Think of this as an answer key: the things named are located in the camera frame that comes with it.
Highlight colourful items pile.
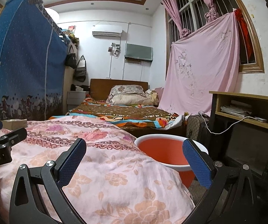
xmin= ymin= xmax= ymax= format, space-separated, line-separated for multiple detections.
xmin=60 ymin=25 xmax=80 ymax=46

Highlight pink floral blanket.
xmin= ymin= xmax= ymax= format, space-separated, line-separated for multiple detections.
xmin=0 ymin=114 xmax=196 ymax=224

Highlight quilted brown bag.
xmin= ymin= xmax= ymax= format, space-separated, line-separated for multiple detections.
xmin=186 ymin=114 xmax=210 ymax=143

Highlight stack of papers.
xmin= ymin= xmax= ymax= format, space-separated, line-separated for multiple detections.
xmin=220 ymin=100 xmax=252 ymax=118

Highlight pink curtain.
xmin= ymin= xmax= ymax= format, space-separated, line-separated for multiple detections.
xmin=205 ymin=0 xmax=221 ymax=24
xmin=162 ymin=0 xmax=191 ymax=39

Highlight red cloth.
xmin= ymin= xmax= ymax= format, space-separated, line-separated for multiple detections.
xmin=234 ymin=8 xmax=256 ymax=62

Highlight wooden bed headboard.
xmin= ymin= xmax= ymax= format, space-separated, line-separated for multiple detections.
xmin=90 ymin=79 xmax=148 ymax=98

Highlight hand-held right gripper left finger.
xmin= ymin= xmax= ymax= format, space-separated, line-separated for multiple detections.
xmin=9 ymin=138 xmax=88 ymax=224

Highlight white air conditioner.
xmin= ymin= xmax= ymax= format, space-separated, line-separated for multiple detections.
xmin=92 ymin=24 xmax=122 ymax=37

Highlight dark cloth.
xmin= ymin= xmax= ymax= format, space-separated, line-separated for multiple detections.
xmin=71 ymin=84 xmax=90 ymax=91

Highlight pink hanging sheet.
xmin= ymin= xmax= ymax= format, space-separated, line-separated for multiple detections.
xmin=158 ymin=10 xmax=240 ymax=117

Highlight beige tissue box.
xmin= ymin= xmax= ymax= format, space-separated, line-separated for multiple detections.
xmin=2 ymin=119 xmax=28 ymax=131

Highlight cream cloth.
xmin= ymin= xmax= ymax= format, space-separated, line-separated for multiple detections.
xmin=146 ymin=90 xmax=160 ymax=105

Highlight black handbag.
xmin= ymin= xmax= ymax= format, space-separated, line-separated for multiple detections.
xmin=65 ymin=45 xmax=77 ymax=69
xmin=74 ymin=55 xmax=87 ymax=82

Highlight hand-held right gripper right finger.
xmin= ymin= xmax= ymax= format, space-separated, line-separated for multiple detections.
xmin=182 ymin=138 xmax=256 ymax=224

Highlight orange plastic basin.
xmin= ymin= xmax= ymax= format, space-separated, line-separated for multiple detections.
xmin=134 ymin=134 xmax=209 ymax=188

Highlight white cable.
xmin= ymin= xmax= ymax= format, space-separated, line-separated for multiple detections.
xmin=200 ymin=113 xmax=253 ymax=135

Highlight green covered wall television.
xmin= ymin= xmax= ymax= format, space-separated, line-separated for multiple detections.
xmin=124 ymin=43 xmax=153 ymax=61

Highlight brown patterned blanket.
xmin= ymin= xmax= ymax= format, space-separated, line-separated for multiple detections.
xmin=49 ymin=97 xmax=186 ymax=131

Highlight wooden desk shelf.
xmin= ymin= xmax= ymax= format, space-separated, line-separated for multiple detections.
xmin=209 ymin=91 xmax=268 ymax=175

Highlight floral pillow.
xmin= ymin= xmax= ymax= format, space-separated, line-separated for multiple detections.
xmin=106 ymin=85 xmax=148 ymax=98

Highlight white nightstand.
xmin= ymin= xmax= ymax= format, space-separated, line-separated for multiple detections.
xmin=67 ymin=91 xmax=90 ymax=105

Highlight barred wooden window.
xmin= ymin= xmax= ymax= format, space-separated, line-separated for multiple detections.
xmin=164 ymin=0 xmax=265 ymax=73

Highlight blue fabric wardrobe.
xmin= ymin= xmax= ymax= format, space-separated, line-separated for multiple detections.
xmin=0 ymin=0 xmax=70 ymax=122

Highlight white round lamp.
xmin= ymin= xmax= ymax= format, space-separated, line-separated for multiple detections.
xmin=44 ymin=7 xmax=60 ymax=22

